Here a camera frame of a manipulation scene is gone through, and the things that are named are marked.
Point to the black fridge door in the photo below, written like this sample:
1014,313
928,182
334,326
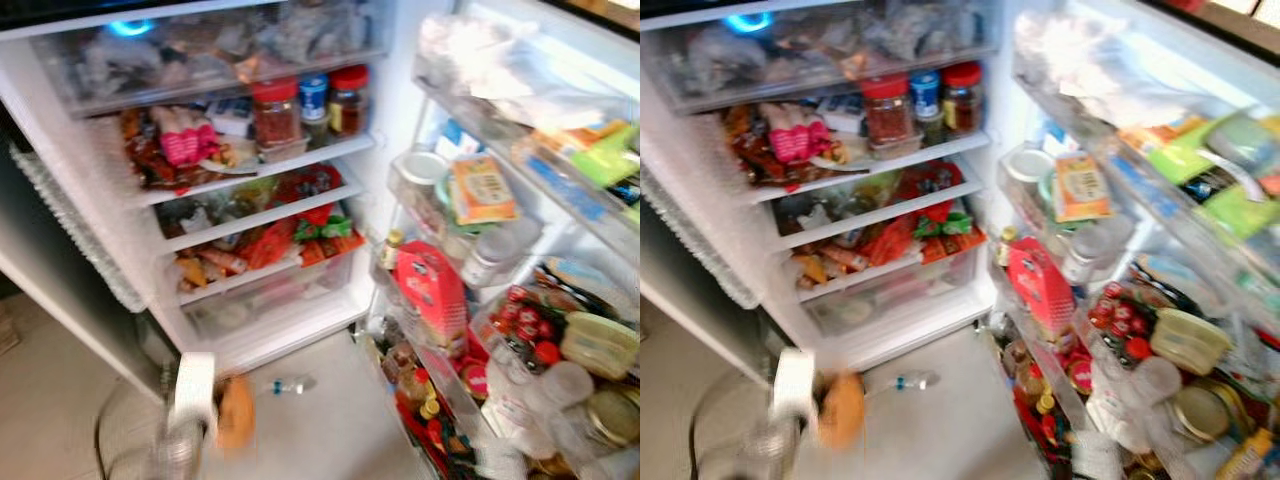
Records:
1150,260
540,250

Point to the orange-brown round food item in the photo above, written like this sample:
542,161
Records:
842,410
236,412

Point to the white fridge shelf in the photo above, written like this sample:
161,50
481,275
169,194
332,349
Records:
250,222
860,220
260,172
870,170

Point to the blue round fridge light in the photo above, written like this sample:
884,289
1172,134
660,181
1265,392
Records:
131,28
746,22

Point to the black fridge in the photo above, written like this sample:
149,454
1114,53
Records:
390,200
1000,120

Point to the clear fridge drawer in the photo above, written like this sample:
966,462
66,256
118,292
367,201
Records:
220,50
830,45

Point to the clear bubble wrap sheet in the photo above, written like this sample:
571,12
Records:
700,240
80,230

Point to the yellow lidded container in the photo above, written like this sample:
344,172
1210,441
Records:
1192,342
600,345

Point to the dark red food packet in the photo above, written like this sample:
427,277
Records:
145,160
750,155

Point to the red-cap bottle pack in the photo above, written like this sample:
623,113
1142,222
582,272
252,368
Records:
1122,320
525,325

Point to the small clear plastic bottle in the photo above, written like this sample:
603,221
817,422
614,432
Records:
1085,256
490,258

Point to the translucent round cup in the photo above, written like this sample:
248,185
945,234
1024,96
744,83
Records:
1156,381
567,385

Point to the orange printed box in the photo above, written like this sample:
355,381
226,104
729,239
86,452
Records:
483,190
1082,187

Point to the gold-lid jar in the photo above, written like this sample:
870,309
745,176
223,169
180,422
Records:
1203,412
612,418

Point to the pink food package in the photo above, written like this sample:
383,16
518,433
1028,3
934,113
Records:
188,140
797,135

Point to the blue and white packet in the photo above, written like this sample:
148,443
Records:
1060,137
457,140

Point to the red carton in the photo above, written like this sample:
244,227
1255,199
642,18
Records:
430,292
1040,286

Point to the white-lid clear jar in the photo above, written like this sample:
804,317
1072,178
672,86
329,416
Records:
422,170
1026,168

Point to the white plastic bag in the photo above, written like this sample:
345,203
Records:
500,55
1090,50

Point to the orange snack packet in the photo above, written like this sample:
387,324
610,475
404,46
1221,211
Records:
888,242
268,245

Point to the yellow-cap bottle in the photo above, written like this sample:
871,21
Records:
391,248
1006,244

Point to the clear crisper drawer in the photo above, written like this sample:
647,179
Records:
270,295
890,292

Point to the clear plastic food box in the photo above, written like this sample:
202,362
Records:
283,152
893,148

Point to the large red-lid spice jar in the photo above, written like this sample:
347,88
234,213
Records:
886,112
276,118

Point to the red plastic food bag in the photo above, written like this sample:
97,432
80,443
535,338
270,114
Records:
930,188
312,190

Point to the clear plastic water bottle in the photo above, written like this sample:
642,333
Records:
292,384
905,380

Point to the green and red packet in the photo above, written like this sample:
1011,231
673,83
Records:
950,236
330,238

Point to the blue-lid jar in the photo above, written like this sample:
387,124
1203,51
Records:
924,94
314,98

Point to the small red-lid jar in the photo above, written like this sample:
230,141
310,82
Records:
961,98
349,102

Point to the yellow squeeze bottle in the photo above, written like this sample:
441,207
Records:
1245,455

